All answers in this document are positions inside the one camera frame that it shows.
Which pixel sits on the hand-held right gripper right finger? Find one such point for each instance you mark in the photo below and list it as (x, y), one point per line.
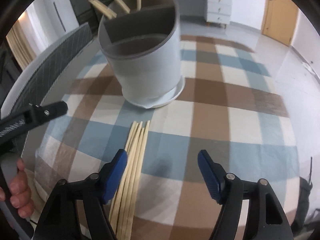
(210, 177)

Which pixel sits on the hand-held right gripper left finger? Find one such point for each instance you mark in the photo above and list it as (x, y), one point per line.
(116, 175)

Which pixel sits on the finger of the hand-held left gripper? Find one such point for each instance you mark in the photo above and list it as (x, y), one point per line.
(37, 113)

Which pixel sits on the bundle of wooden chopsticks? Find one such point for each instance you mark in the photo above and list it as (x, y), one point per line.
(136, 155)

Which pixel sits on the white utensil holder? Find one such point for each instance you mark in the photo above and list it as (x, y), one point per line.
(150, 67)

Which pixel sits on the person's left hand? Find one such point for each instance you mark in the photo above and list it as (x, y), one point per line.
(23, 195)

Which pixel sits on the grey quilted mattress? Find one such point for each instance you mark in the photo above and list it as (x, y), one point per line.
(50, 62)

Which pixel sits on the beige curtain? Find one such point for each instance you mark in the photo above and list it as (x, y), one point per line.
(21, 45)

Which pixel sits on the checked tablecloth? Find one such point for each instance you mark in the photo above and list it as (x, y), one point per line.
(212, 100)

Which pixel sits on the black bag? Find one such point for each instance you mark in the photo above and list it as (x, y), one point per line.
(303, 200)

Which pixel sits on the white wardrobe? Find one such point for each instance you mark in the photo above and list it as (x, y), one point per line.
(47, 5)

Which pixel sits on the dark glass cabinet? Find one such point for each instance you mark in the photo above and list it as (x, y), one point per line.
(82, 5)

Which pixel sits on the white scrap on floor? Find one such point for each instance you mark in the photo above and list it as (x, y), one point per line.
(309, 66)

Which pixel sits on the white dressing table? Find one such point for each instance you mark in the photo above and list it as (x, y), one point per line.
(217, 5)

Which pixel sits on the wooden door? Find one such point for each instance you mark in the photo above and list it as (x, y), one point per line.
(280, 15)

